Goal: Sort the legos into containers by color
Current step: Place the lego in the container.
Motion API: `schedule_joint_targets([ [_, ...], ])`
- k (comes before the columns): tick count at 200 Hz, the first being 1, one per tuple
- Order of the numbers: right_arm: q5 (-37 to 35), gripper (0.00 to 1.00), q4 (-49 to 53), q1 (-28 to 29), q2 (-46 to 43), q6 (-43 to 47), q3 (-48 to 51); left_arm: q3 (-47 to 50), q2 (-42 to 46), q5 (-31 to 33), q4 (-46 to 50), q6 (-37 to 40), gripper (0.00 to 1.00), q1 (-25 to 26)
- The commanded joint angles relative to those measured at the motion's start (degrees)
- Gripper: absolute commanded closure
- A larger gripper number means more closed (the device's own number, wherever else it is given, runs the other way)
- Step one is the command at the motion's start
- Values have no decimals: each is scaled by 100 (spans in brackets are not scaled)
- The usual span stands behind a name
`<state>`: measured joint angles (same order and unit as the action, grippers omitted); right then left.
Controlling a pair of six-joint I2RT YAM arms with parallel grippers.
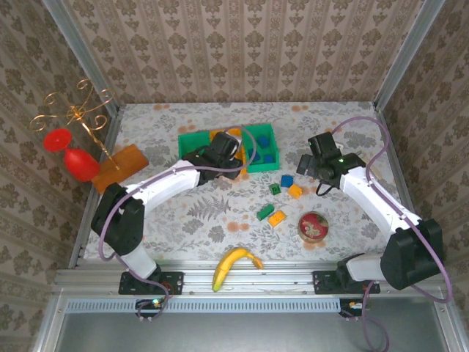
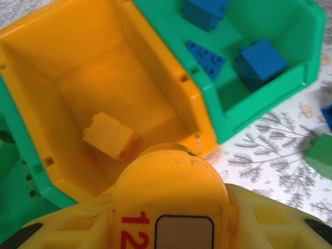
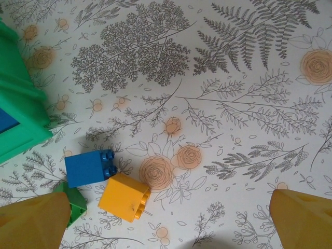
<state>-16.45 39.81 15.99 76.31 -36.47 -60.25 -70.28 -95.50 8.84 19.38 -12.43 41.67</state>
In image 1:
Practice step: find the orange plastic bin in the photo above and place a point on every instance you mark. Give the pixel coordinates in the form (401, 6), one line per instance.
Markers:
(214, 135)

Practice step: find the blue lego brick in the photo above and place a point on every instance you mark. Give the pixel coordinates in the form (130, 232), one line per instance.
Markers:
(262, 141)
(269, 158)
(256, 156)
(287, 180)

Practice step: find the green plastic bin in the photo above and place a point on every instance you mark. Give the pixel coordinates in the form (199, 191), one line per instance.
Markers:
(262, 168)
(190, 141)

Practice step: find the green lego brick black print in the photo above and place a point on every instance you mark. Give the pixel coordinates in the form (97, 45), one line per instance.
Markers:
(275, 189)

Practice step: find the small orange lego brick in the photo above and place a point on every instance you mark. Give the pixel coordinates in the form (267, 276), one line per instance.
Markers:
(295, 191)

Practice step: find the long green lego brick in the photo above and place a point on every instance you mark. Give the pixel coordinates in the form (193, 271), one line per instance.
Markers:
(265, 212)

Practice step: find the long orange lego brick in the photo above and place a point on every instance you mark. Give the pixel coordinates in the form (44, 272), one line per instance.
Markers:
(276, 219)

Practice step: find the round tin red lid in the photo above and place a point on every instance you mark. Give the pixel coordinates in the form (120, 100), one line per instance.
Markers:
(312, 227)

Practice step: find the yellow banana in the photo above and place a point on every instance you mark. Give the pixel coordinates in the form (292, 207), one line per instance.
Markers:
(227, 265)

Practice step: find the orange wooden block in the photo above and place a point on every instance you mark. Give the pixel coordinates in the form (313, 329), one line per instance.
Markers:
(126, 161)

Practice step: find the red plastic goblet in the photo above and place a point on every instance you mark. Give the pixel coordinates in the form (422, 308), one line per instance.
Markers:
(80, 163)

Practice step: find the small black connector board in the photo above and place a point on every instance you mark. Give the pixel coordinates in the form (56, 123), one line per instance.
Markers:
(351, 305)
(150, 304)

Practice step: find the grey metal panel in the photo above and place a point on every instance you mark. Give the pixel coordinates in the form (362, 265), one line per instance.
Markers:
(238, 333)

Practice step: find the aluminium front rail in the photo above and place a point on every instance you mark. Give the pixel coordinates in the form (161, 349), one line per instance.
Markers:
(286, 278)

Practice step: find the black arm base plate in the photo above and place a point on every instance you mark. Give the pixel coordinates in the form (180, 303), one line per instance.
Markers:
(172, 282)
(324, 282)

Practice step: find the aluminium upright post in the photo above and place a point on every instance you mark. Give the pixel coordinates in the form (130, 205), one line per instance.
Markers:
(415, 40)
(72, 40)

